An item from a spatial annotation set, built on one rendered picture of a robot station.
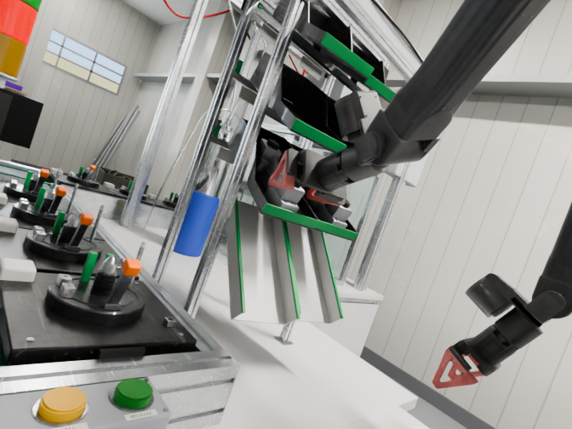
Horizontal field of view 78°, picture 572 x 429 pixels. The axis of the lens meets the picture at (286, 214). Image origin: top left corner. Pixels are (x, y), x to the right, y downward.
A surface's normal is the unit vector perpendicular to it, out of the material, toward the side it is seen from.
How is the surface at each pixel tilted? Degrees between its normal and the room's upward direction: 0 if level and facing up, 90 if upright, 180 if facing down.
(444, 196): 90
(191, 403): 90
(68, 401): 0
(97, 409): 0
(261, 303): 45
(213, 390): 90
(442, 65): 118
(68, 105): 90
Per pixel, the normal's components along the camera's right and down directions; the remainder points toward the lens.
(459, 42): -0.89, 0.19
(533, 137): -0.65, -0.20
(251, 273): 0.61, -0.51
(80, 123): 0.68, 0.27
